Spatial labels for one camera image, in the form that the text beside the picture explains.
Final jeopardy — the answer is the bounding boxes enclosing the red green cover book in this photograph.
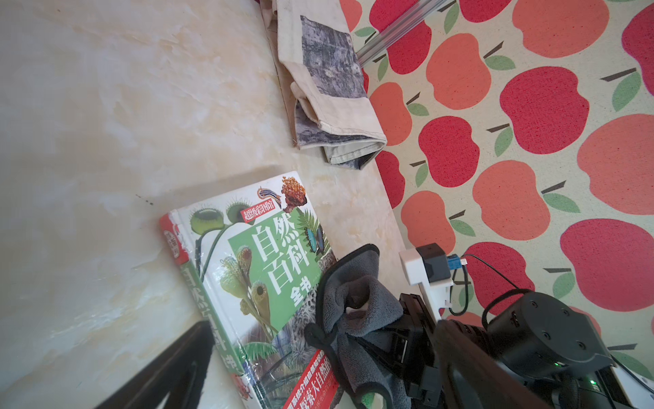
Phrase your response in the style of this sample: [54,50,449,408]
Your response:
[159,171,342,408]

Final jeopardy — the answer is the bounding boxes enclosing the grey green microfibre cloth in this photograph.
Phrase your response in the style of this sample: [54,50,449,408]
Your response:
[304,244,411,408]

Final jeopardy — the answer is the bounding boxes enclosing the right rear aluminium corner post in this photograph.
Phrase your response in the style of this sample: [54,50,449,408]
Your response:
[357,0,446,66]

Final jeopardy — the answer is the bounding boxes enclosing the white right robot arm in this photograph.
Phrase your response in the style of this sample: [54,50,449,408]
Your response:
[360,290,653,408]

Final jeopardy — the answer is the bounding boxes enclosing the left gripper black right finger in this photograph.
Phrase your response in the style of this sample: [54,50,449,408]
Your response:
[431,320,547,408]

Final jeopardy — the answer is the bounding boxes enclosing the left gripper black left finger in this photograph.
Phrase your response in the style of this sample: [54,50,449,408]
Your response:
[98,320,215,408]

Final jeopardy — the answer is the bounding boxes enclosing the cream printed canvas bag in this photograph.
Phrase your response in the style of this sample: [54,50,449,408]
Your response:
[260,0,388,170]

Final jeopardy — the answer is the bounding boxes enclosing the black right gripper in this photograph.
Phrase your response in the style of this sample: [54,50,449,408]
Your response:
[358,293,445,404]

